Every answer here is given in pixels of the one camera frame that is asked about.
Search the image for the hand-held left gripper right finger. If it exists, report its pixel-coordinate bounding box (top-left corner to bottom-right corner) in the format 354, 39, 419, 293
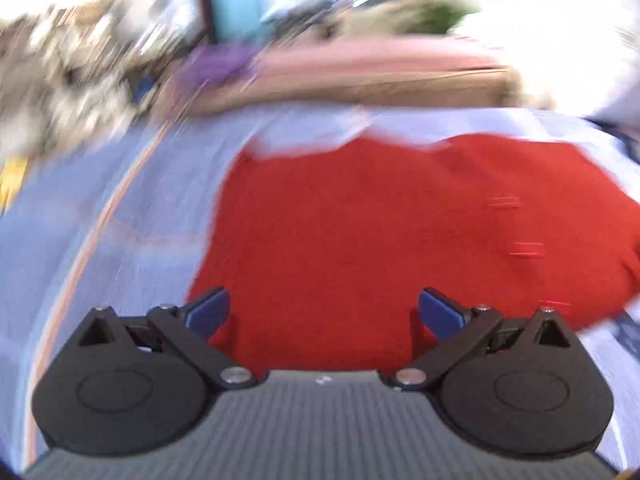
384, 287, 572, 390

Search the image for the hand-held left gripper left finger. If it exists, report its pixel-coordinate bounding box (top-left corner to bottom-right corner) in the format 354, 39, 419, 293
75, 287, 257, 390

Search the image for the red knitted sweater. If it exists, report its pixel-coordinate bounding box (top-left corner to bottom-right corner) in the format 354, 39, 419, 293
186, 132, 640, 376

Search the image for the blue patterned bed sheet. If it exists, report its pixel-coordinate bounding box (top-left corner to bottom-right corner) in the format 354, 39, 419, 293
0, 102, 640, 471

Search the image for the pale lilac sheet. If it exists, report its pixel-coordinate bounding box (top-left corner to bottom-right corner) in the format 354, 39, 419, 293
247, 105, 640, 161

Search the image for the purple cloth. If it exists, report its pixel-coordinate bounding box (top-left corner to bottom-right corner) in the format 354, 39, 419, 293
172, 42, 258, 93

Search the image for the pink mattress bed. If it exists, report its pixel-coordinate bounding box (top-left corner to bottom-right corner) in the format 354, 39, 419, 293
165, 35, 521, 116

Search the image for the green potted plant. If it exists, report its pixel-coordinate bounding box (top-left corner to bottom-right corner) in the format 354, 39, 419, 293
410, 0, 476, 36

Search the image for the white floral quilt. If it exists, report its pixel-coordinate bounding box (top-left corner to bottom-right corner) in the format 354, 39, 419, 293
450, 0, 640, 121

